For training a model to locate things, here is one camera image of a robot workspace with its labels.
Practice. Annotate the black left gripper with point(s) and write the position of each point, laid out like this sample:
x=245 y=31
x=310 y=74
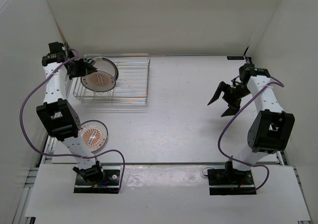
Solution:
x=83 y=67

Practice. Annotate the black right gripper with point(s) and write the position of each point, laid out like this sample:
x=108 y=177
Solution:
x=234 y=106

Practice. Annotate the orange sunburst plate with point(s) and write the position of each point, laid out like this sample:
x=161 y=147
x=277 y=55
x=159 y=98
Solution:
x=99 y=81
x=94 y=134

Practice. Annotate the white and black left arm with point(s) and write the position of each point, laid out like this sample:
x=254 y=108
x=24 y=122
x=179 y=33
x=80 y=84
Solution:
x=61 y=120

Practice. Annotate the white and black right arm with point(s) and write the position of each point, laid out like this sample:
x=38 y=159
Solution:
x=271 y=129

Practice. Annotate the green rimmed white plate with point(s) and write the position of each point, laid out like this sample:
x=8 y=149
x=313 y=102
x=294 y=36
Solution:
x=104 y=64

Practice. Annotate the small black label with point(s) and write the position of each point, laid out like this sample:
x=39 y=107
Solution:
x=234 y=58

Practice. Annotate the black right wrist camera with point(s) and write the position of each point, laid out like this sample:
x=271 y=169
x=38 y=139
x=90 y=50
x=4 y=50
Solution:
x=244 y=72

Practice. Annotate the wire dish rack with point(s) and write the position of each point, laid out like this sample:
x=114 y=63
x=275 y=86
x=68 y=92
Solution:
x=132 y=86

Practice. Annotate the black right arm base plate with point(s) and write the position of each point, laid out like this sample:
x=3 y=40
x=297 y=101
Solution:
x=235 y=184

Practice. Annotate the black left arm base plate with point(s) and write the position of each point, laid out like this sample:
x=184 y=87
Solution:
x=108 y=184

